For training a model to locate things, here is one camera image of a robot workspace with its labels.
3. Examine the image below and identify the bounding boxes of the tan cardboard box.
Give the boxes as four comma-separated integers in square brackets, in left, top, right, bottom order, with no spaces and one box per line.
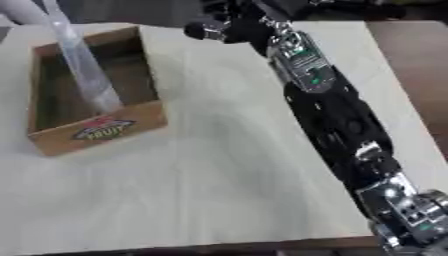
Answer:
[24,24,170,158]

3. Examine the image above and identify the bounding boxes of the person's hand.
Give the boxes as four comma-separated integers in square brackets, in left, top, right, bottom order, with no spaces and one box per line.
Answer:
[0,0,51,26]

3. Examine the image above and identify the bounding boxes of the clear plastic bottle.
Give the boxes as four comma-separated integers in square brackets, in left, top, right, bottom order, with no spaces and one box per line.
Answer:
[40,0,126,115]

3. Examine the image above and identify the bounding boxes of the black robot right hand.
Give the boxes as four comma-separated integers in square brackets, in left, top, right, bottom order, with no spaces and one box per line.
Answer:
[182,0,280,56]

